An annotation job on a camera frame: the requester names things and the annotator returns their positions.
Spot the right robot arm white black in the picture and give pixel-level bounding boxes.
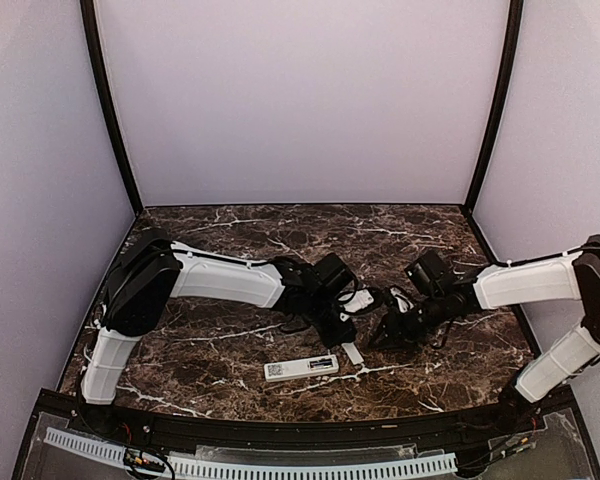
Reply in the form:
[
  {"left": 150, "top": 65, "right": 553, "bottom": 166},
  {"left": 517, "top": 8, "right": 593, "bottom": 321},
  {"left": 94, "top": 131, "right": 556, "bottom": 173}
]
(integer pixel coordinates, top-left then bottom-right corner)
[{"left": 369, "top": 235, "right": 600, "bottom": 434}]

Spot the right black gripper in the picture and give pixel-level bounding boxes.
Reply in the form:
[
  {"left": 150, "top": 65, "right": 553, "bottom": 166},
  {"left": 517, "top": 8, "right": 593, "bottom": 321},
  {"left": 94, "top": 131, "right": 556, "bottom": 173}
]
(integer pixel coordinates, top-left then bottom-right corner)
[{"left": 368, "top": 291, "right": 448, "bottom": 352}]

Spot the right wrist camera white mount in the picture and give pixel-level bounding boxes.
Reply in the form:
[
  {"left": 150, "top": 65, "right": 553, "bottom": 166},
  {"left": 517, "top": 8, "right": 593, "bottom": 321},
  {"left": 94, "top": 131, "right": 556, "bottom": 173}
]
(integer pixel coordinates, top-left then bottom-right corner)
[{"left": 383, "top": 285, "right": 415, "bottom": 314}]

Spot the black frame post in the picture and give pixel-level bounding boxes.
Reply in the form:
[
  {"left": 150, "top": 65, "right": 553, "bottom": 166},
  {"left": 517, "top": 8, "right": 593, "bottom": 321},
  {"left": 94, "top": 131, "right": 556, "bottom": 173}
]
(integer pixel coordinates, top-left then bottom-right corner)
[
  {"left": 79, "top": 0, "right": 144, "bottom": 216},
  {"left": 463, "top": 0, "right": 524, "bottom": 217}
]

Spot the black front rail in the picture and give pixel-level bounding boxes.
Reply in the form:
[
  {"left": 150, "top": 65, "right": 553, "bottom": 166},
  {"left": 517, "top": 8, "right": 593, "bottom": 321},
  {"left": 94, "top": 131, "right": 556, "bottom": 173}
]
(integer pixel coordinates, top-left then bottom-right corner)
[{"left": 69, "top": 404, "right": 531, "bottom": 452}]

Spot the white slotted cable duct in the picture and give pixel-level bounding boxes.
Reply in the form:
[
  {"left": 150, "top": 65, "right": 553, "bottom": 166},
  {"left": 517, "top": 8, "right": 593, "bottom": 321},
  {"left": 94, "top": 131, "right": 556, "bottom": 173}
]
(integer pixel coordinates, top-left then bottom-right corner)
[{"left": 43, "top": 427, "right": 457, "bottom": 479}]

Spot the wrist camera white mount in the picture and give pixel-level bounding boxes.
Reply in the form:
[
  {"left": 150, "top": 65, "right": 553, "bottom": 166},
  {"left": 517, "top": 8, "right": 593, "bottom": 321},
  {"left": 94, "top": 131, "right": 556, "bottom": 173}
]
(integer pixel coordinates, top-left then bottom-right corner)
[
  {"left": 337, "top": 288, "right": 378, "bottom": 316},
  {"left": 383, "top": 285, "right": 415, "bottom": 314}
]

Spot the left black frame post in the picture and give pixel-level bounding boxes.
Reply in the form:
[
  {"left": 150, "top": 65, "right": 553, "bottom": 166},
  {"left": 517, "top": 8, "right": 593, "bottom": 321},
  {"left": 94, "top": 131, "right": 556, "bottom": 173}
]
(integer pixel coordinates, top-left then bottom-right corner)
[{"left": 79, "top": 0, "right": 144, "bottom": 216}]

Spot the right black frame post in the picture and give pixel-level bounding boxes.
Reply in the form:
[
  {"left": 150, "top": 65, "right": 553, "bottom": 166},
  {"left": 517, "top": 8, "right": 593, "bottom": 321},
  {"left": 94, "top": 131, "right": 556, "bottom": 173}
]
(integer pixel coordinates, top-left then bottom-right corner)
[{"left": 463, "top": 0, "right": 524, "bottom": 217}]

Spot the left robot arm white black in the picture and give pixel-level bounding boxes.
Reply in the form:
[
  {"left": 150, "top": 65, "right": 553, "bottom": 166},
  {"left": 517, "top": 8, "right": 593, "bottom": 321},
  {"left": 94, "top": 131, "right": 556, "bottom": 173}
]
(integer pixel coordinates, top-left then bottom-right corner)
[{"left": 79, "top": 228, "right": 364, "bottom": 436}]

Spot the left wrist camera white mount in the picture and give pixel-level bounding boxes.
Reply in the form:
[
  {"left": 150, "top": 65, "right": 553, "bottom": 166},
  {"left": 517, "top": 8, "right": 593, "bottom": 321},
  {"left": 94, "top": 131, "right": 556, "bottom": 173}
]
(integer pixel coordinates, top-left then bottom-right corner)
[{"left": 337, "top": 288, "right": 378, "bottom": 316}]

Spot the white battery cover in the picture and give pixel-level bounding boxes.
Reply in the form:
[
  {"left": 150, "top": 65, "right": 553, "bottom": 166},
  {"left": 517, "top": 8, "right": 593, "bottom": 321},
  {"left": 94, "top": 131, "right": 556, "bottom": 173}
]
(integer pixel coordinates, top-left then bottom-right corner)
[{"left": 341, "top": 342, "right": 364, "bottom": 365}]

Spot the white remote control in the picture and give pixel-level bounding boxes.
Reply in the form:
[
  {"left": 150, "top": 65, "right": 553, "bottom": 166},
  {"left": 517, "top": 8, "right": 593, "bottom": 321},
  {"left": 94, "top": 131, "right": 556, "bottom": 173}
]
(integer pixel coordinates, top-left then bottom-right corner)
[{"left": 264, "top": 354, "right": 339, "bottom": 383}]

